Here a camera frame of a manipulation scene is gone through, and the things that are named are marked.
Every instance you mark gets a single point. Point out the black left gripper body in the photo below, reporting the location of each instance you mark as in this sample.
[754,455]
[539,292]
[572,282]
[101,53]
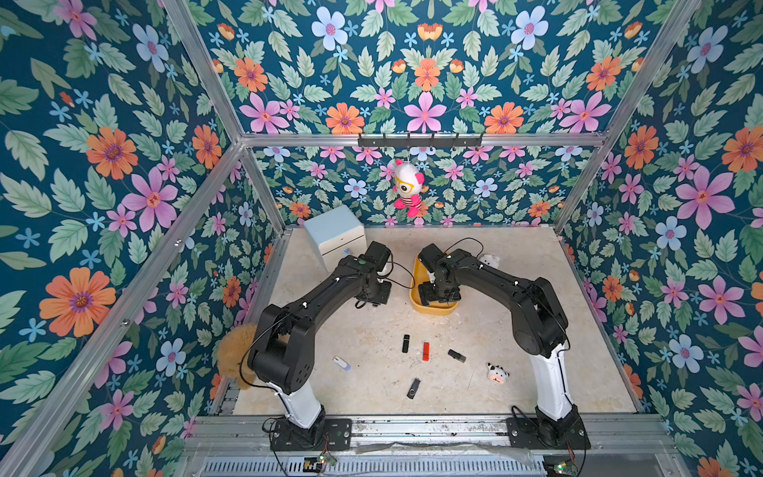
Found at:
[378,292]

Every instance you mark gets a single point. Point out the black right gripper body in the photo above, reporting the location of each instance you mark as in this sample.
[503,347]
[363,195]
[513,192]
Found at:
[441,294]

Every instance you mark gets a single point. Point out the yellow plastic storage box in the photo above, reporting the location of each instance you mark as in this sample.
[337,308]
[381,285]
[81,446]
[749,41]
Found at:
[422,276]

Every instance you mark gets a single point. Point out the dark grey usb flash drive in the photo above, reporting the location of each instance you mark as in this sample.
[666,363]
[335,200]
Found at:
[457,356]

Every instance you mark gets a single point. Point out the white usb flash drive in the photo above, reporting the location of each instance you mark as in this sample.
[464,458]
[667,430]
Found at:
[342,363]

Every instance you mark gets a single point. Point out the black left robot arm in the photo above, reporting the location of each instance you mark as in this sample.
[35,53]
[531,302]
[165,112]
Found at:
[282,354]

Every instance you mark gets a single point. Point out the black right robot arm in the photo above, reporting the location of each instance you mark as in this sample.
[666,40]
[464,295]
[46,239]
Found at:
[538,321]

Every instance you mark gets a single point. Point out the black swivel usb flash drive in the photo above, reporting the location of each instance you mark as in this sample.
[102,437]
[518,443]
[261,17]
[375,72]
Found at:
[413,388]

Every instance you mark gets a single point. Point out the white plush sheep toy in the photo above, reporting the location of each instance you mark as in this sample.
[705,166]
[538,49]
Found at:
[490,260]

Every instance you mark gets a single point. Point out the light blue mini drawer cabinet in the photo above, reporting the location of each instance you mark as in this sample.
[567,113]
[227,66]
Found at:
[336,234]

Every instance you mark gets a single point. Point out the small cow figurine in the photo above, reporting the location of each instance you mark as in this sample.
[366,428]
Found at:
[497,374]

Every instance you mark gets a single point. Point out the pink white doll toy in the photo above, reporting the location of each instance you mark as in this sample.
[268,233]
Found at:
[408,183]

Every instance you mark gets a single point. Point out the brown teddy bear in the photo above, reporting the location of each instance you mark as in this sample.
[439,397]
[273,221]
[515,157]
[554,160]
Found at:
[231,356]

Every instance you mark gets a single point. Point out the black hook rail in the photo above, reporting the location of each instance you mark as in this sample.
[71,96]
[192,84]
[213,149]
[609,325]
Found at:
[409,140]

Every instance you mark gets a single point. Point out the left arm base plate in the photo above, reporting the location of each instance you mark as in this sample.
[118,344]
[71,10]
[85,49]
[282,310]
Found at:
[326,434]

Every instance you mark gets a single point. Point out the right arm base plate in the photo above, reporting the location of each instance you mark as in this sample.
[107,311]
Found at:
[522,433]

